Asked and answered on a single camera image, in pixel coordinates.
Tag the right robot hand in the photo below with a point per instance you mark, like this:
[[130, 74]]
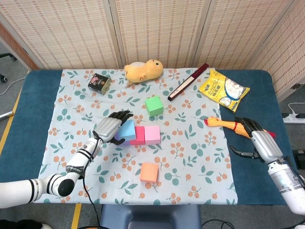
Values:
[[267, 145]]

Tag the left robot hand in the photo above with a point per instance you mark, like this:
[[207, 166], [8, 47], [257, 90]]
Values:
[[108, 128]]

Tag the light blue cube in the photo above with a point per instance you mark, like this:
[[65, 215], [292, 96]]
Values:
[[128, 131]]

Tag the purple cube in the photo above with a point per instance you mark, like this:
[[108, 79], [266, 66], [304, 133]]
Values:
[[126, 142]]

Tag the magenta red cube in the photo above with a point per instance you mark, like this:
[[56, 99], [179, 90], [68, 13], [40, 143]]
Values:
[[140, 136]]

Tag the light pink cube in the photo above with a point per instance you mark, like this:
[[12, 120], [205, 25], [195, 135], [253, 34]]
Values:
[[152, 134]]

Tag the green cube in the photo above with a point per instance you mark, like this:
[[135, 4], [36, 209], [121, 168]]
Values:
[[153, 106]]

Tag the orange cube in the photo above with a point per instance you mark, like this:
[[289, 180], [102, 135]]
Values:
[[149, 173]]

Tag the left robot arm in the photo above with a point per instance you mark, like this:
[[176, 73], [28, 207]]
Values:
[[35, 188]]

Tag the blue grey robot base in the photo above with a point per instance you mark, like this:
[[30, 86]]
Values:
[[150, 215]]

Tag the black box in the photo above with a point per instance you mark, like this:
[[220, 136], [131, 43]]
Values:
[[299, 153]]

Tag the white power strip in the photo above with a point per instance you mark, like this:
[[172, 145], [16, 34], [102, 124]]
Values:
[[294, 118]]

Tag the black luncheon meat can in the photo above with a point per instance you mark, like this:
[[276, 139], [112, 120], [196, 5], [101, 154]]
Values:
[[98, 83]]

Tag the yellow rubber chicken toy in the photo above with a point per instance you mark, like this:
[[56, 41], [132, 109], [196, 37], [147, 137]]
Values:
[[224, 124]]

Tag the yellow plush animal toy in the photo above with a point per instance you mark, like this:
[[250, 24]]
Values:
[[143, 71]]

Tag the yellow marshmallow bag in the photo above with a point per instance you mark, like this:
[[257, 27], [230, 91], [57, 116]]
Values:
[[222, 89]]

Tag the floral print tablecloth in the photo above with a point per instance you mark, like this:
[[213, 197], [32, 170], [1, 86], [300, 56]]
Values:
[[178, 167]]

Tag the dark red folded fan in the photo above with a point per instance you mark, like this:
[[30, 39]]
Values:
[[187, 83]]

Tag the bamboo folding screen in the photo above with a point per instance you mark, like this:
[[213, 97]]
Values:
[[71, 35]]

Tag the white stick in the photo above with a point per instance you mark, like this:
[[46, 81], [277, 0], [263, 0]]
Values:
[[6, 115]]

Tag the black office chair base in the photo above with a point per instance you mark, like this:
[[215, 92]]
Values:
[[8, 56]]

